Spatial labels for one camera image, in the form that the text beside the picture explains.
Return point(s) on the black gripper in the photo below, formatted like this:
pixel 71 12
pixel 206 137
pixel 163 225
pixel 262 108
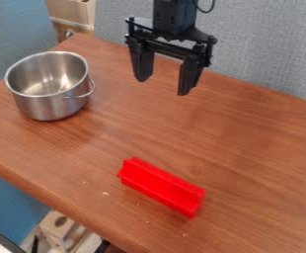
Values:
pixel 170 33

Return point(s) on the metal pot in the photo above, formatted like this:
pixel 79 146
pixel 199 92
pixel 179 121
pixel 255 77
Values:
pixel 51 85

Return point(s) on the red plastic block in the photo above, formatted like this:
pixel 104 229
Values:
pixel 162 186

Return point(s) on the wooden block under table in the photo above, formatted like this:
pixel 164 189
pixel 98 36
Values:
pixel 60 236

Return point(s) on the wooden post behind table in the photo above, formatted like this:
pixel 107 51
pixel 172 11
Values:
pixel 72 16

